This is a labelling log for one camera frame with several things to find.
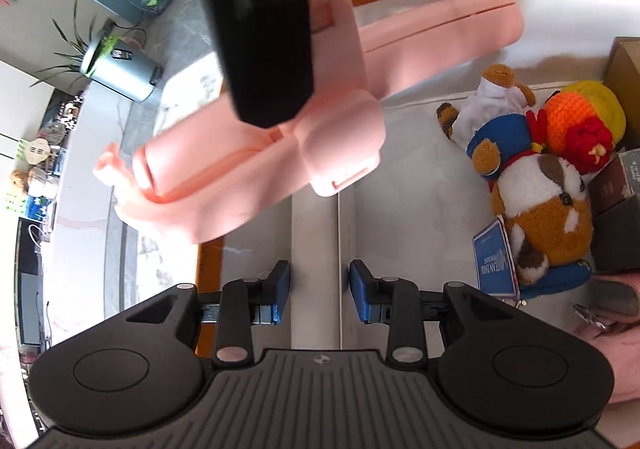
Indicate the brown teddy bear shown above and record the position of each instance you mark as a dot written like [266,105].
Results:
[19,179]

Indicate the round hand fan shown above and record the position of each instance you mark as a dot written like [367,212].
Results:
[36,151]

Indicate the dark gift box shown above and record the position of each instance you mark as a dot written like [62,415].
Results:
[617,244]

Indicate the pink fabric pouch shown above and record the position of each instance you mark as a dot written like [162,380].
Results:
[625,359]

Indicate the purple printed card box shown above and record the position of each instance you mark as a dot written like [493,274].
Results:
[610,189]

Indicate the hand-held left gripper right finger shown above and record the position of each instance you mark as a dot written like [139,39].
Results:
[360,291]

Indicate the silver trash bin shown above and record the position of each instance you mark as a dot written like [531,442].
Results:
[120,74]

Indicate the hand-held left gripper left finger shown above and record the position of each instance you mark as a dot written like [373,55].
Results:
[282,289]

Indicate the black television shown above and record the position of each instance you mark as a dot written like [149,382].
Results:
[27,309]

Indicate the white marble tv console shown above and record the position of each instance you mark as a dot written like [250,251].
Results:
[80,239]

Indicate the long leaf potted plant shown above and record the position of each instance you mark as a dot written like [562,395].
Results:
[75,46]

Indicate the orange cardboard box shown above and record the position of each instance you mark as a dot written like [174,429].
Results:
[425,209]

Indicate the brown white plush blue cap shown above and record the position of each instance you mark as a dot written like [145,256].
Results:
[545,209]

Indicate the small bear plush white coat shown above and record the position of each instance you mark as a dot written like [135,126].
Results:
[492,99]

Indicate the orange crochet toy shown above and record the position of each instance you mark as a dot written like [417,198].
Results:
[570,116]

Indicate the pink folding phone stand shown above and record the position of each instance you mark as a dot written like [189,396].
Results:
[340,139]

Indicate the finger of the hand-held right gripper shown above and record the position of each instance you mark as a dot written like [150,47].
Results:
[260,29]

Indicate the beige cardboard box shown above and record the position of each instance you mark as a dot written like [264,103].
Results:
[625,64]

